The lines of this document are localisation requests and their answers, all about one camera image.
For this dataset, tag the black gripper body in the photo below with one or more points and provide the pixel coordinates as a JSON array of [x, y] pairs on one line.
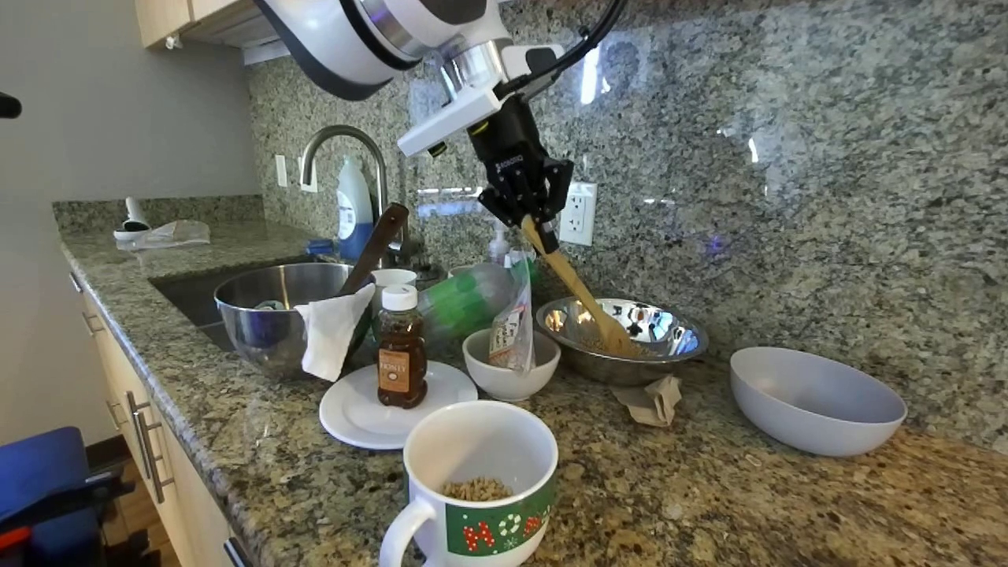
[[521, 161]]

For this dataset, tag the light wooden spoon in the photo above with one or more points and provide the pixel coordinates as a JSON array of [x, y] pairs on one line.
[[587, 305]]

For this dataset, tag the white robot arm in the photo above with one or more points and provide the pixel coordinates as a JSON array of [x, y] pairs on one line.
[[348, 36]]

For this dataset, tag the shiny silver bowl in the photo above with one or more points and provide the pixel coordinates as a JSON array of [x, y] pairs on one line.
[[655, 334]]

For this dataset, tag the small white bowl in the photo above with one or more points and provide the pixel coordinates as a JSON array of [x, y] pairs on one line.
[[507, 386]]

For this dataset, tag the white dish soap bottle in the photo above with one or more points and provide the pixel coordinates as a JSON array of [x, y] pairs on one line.
[[354, 205]]

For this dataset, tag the large steel mixing bowl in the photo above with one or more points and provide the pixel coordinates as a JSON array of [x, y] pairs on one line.
[[255, 316]]

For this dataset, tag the grey bowl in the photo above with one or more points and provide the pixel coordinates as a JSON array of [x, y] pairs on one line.
[[814, 411]]

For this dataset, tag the clear snack packet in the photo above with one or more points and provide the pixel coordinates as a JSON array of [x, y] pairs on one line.
[[512, 316]]

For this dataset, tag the green plastic bottle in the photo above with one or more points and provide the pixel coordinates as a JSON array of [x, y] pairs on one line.
[[459, 300]]

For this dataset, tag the dark brown wooden utensil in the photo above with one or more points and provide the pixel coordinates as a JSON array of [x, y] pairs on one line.
[[375, 246]]

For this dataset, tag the chrome faucet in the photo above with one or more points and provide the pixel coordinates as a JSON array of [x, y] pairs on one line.
[[341, 133]]

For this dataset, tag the brown honey bottle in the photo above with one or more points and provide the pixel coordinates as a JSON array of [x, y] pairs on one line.
[[402, 365]]

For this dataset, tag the crumpled brown paper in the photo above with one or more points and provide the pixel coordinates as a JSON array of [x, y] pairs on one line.
[[651, 404]]

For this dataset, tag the blue sponge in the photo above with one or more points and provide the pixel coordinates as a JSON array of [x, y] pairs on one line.
[[330, 251]]

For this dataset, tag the white cloth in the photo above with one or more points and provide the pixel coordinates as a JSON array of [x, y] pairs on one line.
[[331, 334]]

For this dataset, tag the white Christmas mug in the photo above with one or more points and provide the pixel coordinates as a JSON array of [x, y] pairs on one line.
[[477, 452]]

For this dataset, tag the wooden upper cabinet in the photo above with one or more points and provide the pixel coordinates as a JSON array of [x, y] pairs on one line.
[[168, 14]]

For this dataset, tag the black knob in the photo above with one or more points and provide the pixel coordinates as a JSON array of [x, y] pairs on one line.
[[7, 106]]

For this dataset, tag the white wall outlet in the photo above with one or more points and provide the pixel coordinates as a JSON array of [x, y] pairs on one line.
[[582, 216]]

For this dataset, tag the white wrist mount plate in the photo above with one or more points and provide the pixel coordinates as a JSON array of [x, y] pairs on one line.
[[444, 121]]

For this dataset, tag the small white wall switch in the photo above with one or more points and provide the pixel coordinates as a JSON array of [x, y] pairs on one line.
[[281, 171]]

